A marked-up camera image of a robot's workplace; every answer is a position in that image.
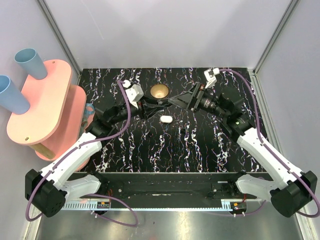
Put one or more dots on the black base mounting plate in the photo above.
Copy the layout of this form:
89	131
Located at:
169	190

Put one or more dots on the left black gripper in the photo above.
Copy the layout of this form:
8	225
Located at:
143	110

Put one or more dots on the white earbud charging case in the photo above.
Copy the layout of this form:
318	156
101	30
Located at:
167	119

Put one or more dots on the light blue cup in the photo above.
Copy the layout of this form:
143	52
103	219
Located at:
11	97
29	60

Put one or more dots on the pink two-tier wooden shelf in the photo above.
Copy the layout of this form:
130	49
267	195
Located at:
53	122

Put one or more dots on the front light blue cup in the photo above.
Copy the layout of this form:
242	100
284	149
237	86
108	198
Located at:
11	97

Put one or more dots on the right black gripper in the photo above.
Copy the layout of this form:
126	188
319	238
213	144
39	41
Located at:
190	100

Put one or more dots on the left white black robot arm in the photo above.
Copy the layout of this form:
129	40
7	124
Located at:
50	188

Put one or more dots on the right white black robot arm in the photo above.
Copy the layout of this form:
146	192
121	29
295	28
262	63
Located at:
290	188

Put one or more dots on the rear light blue cup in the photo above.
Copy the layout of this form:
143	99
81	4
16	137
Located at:
29	60

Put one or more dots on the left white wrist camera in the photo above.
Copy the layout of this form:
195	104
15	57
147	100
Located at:
134	92

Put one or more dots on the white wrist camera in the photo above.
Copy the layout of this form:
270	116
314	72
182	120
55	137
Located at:
210	76
134	92

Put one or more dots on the gold metal bowl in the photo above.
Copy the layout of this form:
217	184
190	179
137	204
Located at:
159	91

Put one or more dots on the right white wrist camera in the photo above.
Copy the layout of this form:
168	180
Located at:
210	76

